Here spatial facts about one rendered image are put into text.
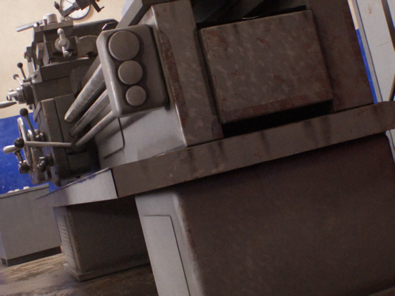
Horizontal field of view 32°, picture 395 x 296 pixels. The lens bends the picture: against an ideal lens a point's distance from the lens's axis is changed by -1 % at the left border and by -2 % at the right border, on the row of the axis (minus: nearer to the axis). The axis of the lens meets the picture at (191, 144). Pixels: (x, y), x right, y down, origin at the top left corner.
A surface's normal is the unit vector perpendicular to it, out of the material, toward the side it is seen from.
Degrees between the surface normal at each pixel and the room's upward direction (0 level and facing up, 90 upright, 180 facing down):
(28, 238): 90
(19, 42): 90
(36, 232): 90
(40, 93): 90
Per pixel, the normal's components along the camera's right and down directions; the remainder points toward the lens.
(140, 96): 0.28, -0.10
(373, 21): -0.93, 0.22
